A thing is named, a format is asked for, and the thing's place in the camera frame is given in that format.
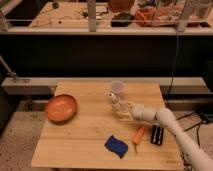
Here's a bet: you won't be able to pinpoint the blue sponge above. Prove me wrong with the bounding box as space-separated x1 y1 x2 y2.
105 135 129 159

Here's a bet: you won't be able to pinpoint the orange crate on bench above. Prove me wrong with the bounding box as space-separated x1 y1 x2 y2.
134 7 201 28

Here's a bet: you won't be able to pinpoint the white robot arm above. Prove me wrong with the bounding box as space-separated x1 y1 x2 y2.
113 100 213 171

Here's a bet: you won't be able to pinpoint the orange carrot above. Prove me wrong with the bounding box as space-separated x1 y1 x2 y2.
132 126 145 153

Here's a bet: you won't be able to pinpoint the black rectangular block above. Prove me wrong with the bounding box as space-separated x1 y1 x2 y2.
151 125 164 146

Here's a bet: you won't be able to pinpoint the wooden post on bench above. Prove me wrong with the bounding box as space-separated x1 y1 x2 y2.
87 0 96 32

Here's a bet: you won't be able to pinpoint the black floor cables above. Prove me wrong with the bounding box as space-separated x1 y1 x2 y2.
176 109 209 171

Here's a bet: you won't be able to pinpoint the blue hanging cable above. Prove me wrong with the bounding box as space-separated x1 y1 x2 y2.
165 31 181 99

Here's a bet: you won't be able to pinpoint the black object on bench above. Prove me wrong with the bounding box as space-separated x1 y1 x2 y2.
111 13 134 27

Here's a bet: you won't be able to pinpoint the orange bowl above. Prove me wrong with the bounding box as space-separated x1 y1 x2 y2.
45 94 78 122

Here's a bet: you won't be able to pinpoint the small clear plastic bottle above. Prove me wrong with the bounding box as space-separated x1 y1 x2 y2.
108 95 131 114

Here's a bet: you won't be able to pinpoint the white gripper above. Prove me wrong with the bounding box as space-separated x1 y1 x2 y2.
117 100 156 123

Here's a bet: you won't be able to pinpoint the translucent plastic cup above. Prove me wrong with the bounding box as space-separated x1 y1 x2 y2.
109 81 124 100

